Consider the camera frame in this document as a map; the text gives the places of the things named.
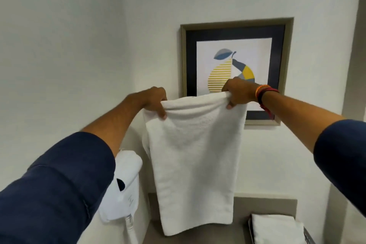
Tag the person's right hand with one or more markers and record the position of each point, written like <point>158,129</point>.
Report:
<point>241,92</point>

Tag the person's left hand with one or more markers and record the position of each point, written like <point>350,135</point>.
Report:
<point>153,99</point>

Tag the person's left thumb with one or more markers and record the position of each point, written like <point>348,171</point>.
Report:
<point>162,111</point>

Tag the person's right thumb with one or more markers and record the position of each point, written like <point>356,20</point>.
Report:
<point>230,103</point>

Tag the white towel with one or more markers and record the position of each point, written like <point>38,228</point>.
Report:
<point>194,161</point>
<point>276,229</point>

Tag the person's left forearm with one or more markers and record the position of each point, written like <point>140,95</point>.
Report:
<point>94,149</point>

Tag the person's right forearm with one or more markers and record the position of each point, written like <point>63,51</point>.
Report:
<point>314,129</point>

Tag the orange and red wrist threads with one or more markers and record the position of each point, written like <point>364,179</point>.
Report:
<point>264,96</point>

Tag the framed pear picture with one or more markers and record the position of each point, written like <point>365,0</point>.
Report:
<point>234,52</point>

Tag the folded white towel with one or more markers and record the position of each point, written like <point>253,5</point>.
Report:
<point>276,229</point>

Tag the white wall-mounted hair dryer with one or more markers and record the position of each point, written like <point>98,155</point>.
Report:
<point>121,186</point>

